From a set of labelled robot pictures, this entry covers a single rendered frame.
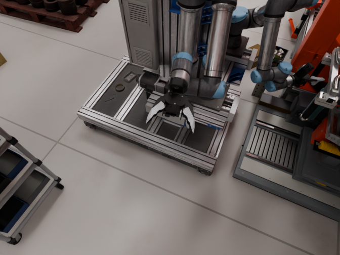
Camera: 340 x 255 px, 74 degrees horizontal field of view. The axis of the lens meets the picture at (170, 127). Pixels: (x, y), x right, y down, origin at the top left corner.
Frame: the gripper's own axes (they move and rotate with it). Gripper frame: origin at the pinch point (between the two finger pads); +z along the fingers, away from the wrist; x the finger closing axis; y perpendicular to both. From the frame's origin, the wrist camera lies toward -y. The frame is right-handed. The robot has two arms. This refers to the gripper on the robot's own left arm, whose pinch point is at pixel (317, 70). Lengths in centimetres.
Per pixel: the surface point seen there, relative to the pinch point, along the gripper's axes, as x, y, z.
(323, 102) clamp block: 27.0, -9.4, -24.6
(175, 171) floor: 3, 83, -94
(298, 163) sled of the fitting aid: 35, 66, -2
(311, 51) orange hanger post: -23.9, 8.5, 19.9
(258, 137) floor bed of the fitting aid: -3, 82, -10
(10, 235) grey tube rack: 14, 68, -217
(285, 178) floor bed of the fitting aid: 40, 75, -15
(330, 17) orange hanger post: -24.9, -17.1, 18.8
